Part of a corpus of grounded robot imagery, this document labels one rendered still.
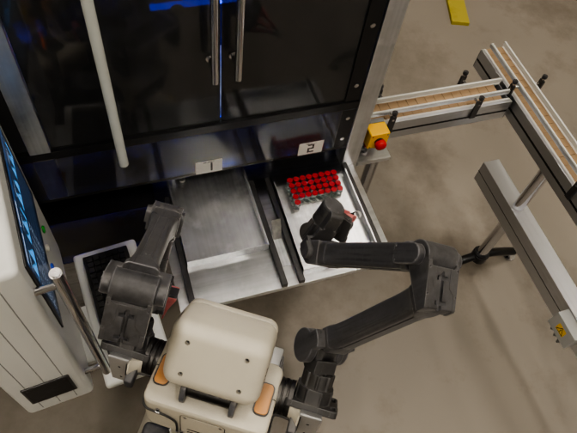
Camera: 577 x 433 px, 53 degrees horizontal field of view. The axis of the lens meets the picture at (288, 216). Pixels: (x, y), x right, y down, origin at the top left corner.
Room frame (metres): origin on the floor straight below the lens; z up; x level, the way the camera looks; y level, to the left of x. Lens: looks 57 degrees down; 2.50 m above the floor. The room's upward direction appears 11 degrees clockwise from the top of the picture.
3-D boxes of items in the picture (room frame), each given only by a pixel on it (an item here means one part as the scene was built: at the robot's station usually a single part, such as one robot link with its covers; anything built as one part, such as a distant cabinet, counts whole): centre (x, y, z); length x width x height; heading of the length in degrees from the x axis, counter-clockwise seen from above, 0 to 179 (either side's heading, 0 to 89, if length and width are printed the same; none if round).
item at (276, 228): (0.92, 0.01, 0.91); 0.14 x 0.03 x 0.06; 26
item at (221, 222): (1.00, 0.24, 0.90); 0.34 x 0.26 x 0.04; 26
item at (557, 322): (1.01, -1.13, 0.50); 0.12 x 0.05 x 0.09; 26
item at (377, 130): (1.36, -0.24, 1.00); 0.08 x 0.07 x 0.07; 26
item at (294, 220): (1.04, -0.12, 0.90); 0.34 x 0.26 x 0.04; 26
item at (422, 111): (1.62, -0.43, 0.92); 0.69 x 0.15 x 0.16; 116
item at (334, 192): (1.12, -0.08, 0.91); 0.18 x 0.02 x 0.05; 116
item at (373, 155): (1.41, -0.24, 0.87); 0.14 x 0.13 x 0.02; 26
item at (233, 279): (1.01, 0.05, 0.87); 0.70 x 0.48 x 0.02; 116
